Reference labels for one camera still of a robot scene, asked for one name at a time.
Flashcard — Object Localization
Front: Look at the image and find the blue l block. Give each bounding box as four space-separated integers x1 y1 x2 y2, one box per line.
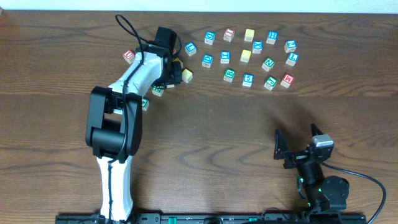
285 52 299 67
185 42 197 57

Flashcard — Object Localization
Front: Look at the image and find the green 4 block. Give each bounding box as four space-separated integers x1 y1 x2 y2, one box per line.
142 98 150 111

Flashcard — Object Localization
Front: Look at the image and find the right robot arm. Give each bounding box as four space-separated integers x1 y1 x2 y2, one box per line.
274 124 349 212

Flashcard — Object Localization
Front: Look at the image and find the blue 5 block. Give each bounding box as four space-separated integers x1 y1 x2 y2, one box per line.
242 73 254 87

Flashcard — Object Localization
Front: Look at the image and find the green J block right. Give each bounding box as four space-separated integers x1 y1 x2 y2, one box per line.
264 76 277 91

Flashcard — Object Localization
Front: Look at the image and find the green N block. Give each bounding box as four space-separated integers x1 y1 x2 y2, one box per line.
262 57 275 72

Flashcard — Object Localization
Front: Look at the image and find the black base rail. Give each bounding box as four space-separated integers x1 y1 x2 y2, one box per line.
55 212 368 224

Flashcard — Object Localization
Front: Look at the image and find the red I block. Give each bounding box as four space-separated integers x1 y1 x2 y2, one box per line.
223 28 235 42

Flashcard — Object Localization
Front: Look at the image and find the blue 2 block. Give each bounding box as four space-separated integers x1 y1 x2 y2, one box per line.
284 40 297 53

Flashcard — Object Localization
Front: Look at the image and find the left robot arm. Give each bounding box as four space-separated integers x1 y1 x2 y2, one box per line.
85 41 181 223

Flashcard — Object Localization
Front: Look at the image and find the red U block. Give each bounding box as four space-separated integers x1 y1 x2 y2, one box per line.
123 50 135 64

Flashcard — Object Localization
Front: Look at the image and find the green B block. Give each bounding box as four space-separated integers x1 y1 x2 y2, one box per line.
223 68 236 83

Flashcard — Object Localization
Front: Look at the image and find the yellow O block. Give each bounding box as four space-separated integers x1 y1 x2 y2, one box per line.
240 49 251 63

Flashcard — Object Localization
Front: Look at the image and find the red M block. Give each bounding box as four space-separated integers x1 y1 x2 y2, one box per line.
280 73 295 88

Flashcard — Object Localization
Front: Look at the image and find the green R block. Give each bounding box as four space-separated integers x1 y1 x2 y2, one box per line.
152 86 164 97

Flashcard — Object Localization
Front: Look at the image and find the yellow K block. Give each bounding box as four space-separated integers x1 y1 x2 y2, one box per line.
173 58 183 65

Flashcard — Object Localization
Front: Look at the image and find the blue H block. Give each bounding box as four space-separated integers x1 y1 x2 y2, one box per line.
266 30 278 45

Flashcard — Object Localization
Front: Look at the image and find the yellow S block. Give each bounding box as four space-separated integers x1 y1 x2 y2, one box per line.
182 68 193 83

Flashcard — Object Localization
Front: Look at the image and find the yellow block top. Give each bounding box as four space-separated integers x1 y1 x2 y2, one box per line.
244 29 255 42

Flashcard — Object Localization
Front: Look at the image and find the blue D block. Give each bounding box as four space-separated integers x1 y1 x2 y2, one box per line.
201 54 213 68

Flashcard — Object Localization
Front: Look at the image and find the blue I block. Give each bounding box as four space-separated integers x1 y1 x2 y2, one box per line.
220 51 231 64

